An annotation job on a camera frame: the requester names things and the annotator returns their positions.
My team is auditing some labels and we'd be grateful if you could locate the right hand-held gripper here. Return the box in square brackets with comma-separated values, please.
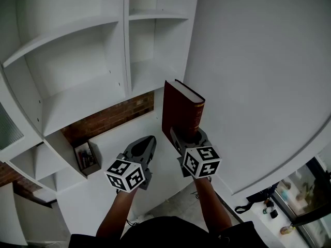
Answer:
[170, 127, 222, 179]

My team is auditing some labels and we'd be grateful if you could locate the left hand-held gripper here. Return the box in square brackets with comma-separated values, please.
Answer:
[104, 135, 157, 193]

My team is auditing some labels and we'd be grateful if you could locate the dark red hardcover book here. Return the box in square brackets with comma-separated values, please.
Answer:
[161, 79, 206, 143]

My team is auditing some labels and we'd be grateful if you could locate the person's right forearm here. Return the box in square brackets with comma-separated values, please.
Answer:
[192, 176, 233, 234]

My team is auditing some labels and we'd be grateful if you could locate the person's left forearm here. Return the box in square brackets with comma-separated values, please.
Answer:
[97, 187, 139, 239]

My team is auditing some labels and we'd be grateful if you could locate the open pen box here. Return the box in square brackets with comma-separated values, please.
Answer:
[73, 140, 102, 177]

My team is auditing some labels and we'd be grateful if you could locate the white shelf unit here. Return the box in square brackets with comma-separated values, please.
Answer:
[0, 0, 202, 245]

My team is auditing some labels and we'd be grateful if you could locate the person's short-sleeved shirt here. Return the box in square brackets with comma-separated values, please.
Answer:
[69, 215, 259, 248]

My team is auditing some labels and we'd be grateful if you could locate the dark framed window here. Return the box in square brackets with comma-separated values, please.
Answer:
[271, 148, 331, 248]

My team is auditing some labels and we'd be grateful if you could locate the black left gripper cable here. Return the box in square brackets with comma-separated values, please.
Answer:
[126, 214, 142, 227]

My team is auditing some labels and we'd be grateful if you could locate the black strap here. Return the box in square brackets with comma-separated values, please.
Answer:
[234, 199, 261, 214]

